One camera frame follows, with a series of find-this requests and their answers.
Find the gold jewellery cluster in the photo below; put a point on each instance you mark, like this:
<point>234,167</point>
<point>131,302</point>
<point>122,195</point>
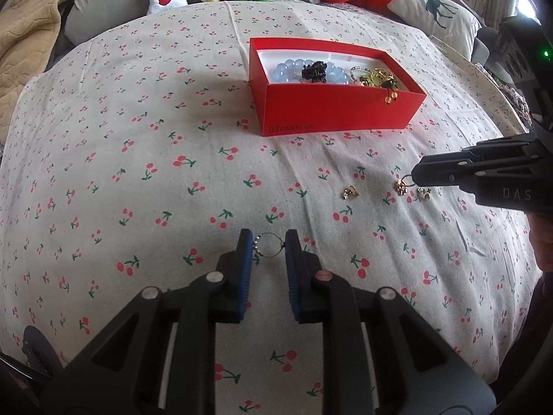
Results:
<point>391,95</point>

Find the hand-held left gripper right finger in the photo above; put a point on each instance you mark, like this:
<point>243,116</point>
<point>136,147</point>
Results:
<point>293,268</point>

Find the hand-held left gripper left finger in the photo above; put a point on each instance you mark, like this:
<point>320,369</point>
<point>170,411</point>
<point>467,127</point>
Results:
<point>244,268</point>

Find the white deer print pillow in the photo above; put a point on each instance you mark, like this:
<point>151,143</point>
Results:
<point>432,17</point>

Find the person's right forearm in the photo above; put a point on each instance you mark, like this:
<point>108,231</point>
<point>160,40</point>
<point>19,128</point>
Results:
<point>540,246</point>

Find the black charm ornament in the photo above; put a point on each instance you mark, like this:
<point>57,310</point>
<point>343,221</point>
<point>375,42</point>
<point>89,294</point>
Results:
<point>313,71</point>

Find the dark grey cushion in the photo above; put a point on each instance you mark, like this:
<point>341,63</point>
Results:
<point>484,45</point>

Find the beige quilted blanket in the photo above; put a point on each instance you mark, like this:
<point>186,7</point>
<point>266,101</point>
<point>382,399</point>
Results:
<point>30,30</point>

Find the small gold earring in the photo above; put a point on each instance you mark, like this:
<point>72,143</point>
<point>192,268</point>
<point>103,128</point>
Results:
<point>425,193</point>
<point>401,186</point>
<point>351,192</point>

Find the red cardboard box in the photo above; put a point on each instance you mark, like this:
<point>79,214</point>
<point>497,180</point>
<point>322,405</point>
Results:
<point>328,112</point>

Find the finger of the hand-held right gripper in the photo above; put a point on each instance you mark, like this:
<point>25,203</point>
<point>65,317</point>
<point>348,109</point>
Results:
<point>436,173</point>

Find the gold flower ornament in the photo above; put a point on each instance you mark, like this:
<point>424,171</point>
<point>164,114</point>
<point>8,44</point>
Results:
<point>378,75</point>

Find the cherry print bed sheet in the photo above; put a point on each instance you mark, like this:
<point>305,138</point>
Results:
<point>129,160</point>

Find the floral patterned cloth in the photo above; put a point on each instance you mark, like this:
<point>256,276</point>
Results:
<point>512,95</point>

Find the black object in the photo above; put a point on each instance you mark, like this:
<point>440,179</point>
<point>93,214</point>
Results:
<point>39,350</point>

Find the grey pillow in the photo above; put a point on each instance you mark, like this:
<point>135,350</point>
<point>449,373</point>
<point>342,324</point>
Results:
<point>108,13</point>

